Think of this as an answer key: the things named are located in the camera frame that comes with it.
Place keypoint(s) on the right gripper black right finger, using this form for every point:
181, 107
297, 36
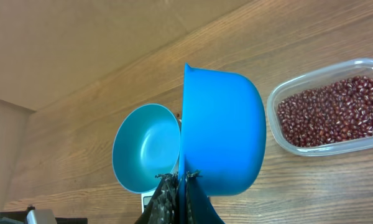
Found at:
198, 207

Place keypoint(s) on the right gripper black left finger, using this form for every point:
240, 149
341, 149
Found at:
163, 206

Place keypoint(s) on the blue plastic measuring scoop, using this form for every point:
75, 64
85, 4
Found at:
223, 132

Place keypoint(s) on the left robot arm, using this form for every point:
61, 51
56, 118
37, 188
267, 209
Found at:
19, 217

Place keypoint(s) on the white digital kitchen scale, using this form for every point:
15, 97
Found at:
145, 199

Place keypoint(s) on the blue metal bowl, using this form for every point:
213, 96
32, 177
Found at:
146, 144

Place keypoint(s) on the clear plastic container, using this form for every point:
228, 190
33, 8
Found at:
317, 78

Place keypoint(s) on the red adzuki beans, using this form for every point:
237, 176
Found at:
333, 113

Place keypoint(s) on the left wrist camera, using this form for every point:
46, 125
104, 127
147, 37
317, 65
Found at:
43, 216

